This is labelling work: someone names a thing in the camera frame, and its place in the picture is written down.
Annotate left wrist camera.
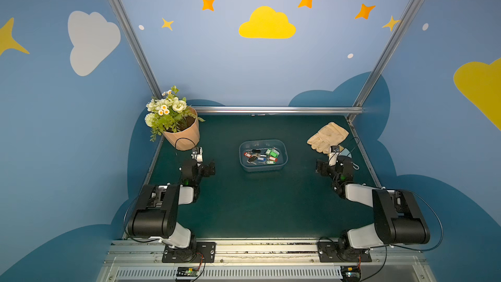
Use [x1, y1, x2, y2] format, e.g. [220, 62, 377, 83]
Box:
[191, 146, 203, 163]

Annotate translucent blue storage box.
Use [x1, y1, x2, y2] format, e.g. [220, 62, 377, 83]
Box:
[239, 139, 288, 172]

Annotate key with black tag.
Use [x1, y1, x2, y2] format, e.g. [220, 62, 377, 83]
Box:
[247, 156, 259, 165]

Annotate beige work glove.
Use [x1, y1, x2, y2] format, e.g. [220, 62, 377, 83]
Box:
[307, 122, 348, 154]

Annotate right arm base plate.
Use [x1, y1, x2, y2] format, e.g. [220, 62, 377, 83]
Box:
[317, 240, 372, 263]

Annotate controller board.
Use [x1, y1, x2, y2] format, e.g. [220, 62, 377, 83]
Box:
[341, 266, 361, 282]
[176, 267, 200, 279]

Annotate key with light green tag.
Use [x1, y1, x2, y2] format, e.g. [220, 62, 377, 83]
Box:
[266, 148, 280, 158]

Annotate terracotta flower pot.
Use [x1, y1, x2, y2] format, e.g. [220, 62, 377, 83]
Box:
[163, 107, 200, 151]

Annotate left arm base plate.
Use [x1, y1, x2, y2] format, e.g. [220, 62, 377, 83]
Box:
[162, 242, 217, 263]

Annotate right controller board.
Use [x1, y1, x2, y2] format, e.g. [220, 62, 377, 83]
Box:
[341, 266, 361, 282]

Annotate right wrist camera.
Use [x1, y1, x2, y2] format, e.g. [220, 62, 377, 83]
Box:
[328, 145, 341, 167]

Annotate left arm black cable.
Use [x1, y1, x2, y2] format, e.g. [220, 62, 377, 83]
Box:
[123, 136, 201, 244]

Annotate white artificial flowers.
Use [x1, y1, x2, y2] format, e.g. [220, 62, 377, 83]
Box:
[144, 86, 205, 142]

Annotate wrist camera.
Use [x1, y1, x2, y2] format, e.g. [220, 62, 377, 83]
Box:
[191, 146, 203, 163]
[328, 145, 341, 167]

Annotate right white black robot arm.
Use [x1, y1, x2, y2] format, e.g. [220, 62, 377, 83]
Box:
[315, 155, 431, 262]

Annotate left controller board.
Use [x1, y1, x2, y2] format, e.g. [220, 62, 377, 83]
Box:
[176, 267, 200, 279]

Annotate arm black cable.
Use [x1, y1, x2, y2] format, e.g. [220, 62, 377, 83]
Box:
[344, 136, 445, 253]
[123, 136, 201, 244]

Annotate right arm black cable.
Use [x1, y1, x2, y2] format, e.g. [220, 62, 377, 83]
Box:
[344, 136, 445, 253]

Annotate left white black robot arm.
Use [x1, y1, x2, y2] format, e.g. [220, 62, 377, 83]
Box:
[125, 159, 216, 263]

